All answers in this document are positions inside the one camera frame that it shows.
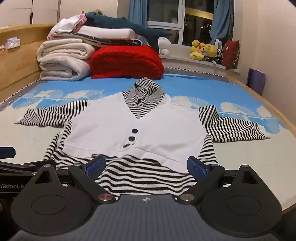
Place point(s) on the blue floral bed sheet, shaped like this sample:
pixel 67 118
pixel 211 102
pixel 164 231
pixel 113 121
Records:
pixel 185 85

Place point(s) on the white and pink folded garment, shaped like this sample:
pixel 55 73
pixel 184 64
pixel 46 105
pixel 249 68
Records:
pixel 67 25

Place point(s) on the striped hooded sweater white vest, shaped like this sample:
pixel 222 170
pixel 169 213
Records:
pixel 161 129

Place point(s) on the folded navy printed cloth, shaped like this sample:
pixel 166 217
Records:
pixel 120 42

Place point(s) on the yellow bear plush toy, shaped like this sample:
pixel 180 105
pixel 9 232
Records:
pixel 210 50

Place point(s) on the folded red knit blanket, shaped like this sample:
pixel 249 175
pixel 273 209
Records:
pixel 127 62

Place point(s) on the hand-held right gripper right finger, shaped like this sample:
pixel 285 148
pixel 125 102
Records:
pixel 196 168

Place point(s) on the white round plush toy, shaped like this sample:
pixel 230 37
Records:
pixel 164 44

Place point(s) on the folded white fleece blanket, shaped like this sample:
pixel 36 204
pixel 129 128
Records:
pixel 64 48
pixel 62 69

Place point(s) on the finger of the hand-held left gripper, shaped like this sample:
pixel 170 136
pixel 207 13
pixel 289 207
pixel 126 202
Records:
pixel 13 168
pixel 7 152

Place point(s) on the window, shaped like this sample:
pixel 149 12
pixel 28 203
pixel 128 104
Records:
pixel 168 14

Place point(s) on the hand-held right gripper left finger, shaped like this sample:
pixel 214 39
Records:
pixel 96 166

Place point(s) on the small striped plush toy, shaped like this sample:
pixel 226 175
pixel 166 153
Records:
pixel 218 56

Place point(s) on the purple box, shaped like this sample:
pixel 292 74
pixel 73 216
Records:
pixel 255 81

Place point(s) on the wooden bed frame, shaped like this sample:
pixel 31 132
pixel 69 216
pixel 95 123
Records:
pixel 20 67

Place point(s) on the blue curtain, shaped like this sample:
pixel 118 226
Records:
pixel 222 20
pixel 137 14

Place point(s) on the yellow duck plush toy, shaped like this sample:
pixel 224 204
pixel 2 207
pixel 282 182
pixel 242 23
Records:
pixel 196 49

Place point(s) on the folded white cloth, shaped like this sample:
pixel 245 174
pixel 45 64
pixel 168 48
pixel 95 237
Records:
pixel 104 32

